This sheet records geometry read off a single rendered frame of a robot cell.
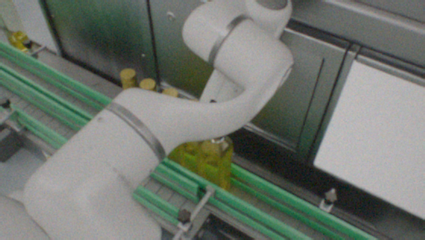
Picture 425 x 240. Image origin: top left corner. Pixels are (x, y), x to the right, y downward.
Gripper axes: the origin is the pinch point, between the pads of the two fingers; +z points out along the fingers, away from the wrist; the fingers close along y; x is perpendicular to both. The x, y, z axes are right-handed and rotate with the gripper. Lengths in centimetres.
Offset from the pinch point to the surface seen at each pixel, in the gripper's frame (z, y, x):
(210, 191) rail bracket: 19.6, 5.2, 7.3
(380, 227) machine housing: 23, -16, 48
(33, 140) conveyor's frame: 42, 16, -43
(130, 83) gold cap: 7.9, 1.3, -20.6
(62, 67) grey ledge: 46, -11, -60
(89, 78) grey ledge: 43, -12, -48
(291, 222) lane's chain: 22.7, -2.3, 27.1
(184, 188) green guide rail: 25.4, 6.1, 1.7
